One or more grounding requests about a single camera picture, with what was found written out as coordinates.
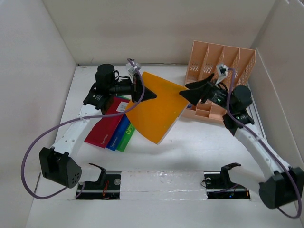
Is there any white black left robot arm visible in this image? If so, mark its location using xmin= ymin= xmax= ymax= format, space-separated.
xmin=39 ymin=59 xmax=157 ymax=189

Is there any peach plastic file organizer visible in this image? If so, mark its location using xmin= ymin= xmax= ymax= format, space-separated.
xmin=180 ymin=40 xmax=257 ymax=122

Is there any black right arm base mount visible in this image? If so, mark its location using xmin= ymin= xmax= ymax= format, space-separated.
xmin=200 ymin=163 xmax=251 ymax=200

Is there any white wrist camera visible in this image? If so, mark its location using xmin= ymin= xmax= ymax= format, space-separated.
xmin=216 ymin=63 xmax=229 ymax=84
xmin=125 ymin=59 xmax=142 ymax=75

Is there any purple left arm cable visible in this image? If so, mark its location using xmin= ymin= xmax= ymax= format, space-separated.
xmin=20 ymin=57 xmax=146 ymax=200

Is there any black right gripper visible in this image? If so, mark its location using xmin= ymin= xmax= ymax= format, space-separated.
xmin=179 ymin=73 xmax=234 ymax=112

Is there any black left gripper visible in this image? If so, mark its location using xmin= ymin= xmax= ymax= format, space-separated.
xmin=109 ymin=73 xmax=157 ymax=103

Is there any orange folder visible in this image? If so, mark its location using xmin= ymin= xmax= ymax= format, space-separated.
xmin=126 ymin=72 xmax=189 ymax=144

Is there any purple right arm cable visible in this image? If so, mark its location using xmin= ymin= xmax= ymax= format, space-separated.
xmin=224 ymin=67 xmax=302 ymax=219

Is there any blue folder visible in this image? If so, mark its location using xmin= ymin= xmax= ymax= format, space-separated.
xmin=106 ymin=114 xmax=130 ymax=151

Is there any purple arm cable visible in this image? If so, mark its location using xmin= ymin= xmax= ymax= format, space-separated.
xmin=224 ymin=67 xmax=302 ymax=219
xmin=20 ymin=57 xmax=146 ymax=200

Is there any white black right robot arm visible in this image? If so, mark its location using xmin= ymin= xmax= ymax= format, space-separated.
xmin=179 ymin=75 xmax=304 ymax=214

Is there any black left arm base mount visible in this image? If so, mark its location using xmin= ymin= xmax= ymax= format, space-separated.
xmin=75 ymin=163 xmax=122 ymax=200

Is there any green folder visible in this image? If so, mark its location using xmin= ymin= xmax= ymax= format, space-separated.
xmin=116 ymin=124 xmax=135 ymax=152

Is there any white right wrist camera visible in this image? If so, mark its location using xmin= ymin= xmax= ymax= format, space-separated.
xmin=216 ymin=63 xmax=229 ymax=84

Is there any red folder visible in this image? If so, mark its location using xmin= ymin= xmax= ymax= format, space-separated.
xmin=85 ymin=97 xmax=129 ymax=148

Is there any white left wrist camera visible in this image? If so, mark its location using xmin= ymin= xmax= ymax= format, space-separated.
xmin=125 ymin=59 xmax=142 ymax=75

